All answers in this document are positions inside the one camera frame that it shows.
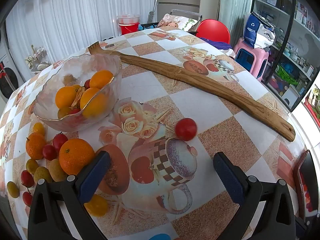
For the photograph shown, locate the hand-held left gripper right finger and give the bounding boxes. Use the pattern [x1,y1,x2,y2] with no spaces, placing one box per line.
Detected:
[213,151,297,240]

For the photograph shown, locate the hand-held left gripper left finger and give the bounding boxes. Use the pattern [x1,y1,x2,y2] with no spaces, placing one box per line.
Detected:
[27,151,111,240]

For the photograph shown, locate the large orange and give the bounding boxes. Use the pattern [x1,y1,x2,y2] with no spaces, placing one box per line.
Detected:
[59,138,96,175]

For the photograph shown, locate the pale green round fruit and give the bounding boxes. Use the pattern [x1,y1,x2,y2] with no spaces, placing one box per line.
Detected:
[33,166,53,183]
[48,158,68,182]

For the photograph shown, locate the clear glass bowl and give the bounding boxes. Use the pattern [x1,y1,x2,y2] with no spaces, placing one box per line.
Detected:
[33,54,122,132]

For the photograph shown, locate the orange-yellow cherry tomato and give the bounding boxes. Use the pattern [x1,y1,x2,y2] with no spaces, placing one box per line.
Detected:
[84,194,108,217]

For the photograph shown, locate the yellow cherry tomato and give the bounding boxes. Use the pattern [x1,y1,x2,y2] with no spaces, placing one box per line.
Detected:
[33,122,46,137]
[26,158,39,174]
[6,181,20,198]
[57,106,72,119]

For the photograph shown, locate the small mandarin orange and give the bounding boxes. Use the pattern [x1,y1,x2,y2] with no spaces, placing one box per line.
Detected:
[26,132,47,160]

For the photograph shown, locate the medium orange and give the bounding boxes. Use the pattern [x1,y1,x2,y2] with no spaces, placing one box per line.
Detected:
[80,87,109,118]
[89,70,114,89]
[55,86,77,109]

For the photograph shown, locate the dark red-rimmed tray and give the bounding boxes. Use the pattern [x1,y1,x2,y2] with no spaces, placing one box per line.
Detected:
[294,149,320,227]

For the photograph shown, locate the dry physalis husk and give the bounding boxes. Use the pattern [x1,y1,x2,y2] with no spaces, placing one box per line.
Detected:
[71,86,85,110]

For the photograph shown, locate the wooden back scratcher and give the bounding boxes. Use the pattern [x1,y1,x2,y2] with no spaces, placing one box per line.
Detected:
[88,41,296,142]

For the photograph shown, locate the pink plastic stool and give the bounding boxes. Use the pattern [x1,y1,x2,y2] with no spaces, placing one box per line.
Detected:
[234,38,270,82]

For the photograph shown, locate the purple cloth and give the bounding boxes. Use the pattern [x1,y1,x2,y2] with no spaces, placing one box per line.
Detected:
[200,37,233,53]

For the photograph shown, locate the shoe rack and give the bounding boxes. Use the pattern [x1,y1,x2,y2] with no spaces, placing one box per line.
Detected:
[24,45,50,72]

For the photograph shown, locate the red plastic chair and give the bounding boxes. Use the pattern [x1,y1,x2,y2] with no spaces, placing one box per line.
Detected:
[197,19,231,44]

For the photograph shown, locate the blue and white bag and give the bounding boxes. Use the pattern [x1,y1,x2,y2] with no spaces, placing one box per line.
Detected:
[244,12,276,49]

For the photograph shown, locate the red bucket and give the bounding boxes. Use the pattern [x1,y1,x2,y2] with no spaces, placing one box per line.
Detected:
[118,22,140,35]

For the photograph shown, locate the white curtain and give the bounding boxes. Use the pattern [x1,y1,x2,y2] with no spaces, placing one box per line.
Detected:
[5,0,160,80]

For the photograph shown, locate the white basin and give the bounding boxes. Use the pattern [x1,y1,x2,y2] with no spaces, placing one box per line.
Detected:
[117,14,140,25]

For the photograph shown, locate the floral cushion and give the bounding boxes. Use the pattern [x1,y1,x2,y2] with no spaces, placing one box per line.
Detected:
[157,13,198,32]

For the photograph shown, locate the flat mop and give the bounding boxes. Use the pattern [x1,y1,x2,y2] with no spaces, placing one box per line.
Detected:
[147,0,164,24]

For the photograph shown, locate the glass display cabinet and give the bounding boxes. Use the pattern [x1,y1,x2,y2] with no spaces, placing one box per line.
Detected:
[251,0,320,112]

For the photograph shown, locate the white cabinet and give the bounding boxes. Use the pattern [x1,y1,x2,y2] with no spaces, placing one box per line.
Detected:
[157,0,202,15]

